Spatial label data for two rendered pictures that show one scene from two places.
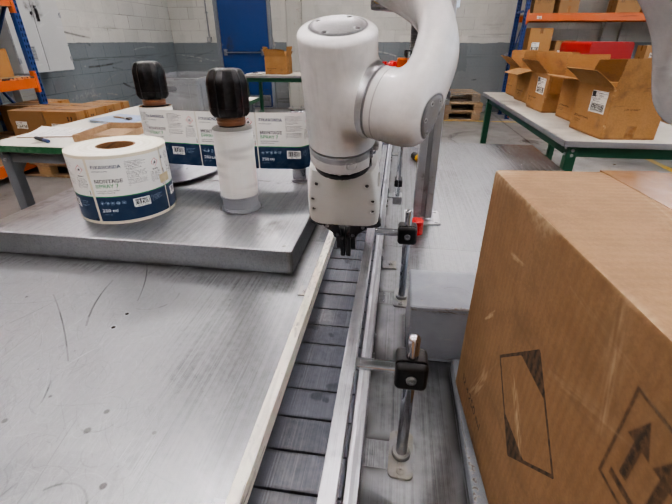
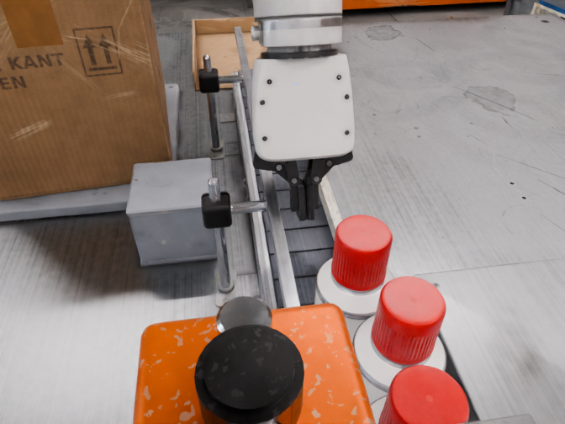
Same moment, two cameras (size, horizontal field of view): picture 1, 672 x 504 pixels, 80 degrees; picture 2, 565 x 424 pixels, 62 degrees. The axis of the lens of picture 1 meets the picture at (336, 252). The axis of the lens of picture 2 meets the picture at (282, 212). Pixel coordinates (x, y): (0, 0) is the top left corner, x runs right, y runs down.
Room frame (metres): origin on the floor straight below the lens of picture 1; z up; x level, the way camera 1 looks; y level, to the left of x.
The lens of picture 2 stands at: (0.95, -0.15, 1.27)
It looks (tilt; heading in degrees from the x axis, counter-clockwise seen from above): 41 degrees down; 163
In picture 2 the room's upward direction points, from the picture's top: straight up
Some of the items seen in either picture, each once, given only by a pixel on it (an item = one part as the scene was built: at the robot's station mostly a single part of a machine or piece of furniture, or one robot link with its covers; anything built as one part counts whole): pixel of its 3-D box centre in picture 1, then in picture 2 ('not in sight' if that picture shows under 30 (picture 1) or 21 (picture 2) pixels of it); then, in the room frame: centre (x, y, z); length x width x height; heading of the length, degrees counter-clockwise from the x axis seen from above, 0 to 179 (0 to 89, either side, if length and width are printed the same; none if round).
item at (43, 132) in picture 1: (54, 132); not in sight; (2.09, 1.44, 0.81); 0.38 x 0.36 x 0.02; 172
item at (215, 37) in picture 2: not in sight; (251, 49); (-0.07, 0.08, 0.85); 0.30 x 0.26 x 0.04; 172
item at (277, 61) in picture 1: (277, 60); not in sight; (6.71, 0.88, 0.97); 0.47 x 0.41 x 0.37; 169
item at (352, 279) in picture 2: not in sight; (348, 335); (0.77, -0.05, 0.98); 0.05 x 0.05 x 0.20
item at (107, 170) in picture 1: (123, 177); not in sight; (0.88, 0.48, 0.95); 0.20 x 0.20 x 0.14
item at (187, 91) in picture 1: (188, 91); not in sight; (3.00, 1.04, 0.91); 0.60 x 0.40 x 0.22; 176
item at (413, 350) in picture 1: (385, 399); (225, 104); (0.28, -0.05, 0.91); 0.07 x 0.03 x 0.16; 82
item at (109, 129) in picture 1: (115, 131); not in sight; (2.08, 1.12, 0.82); 0.34 x 0.24 x 0.03; 178
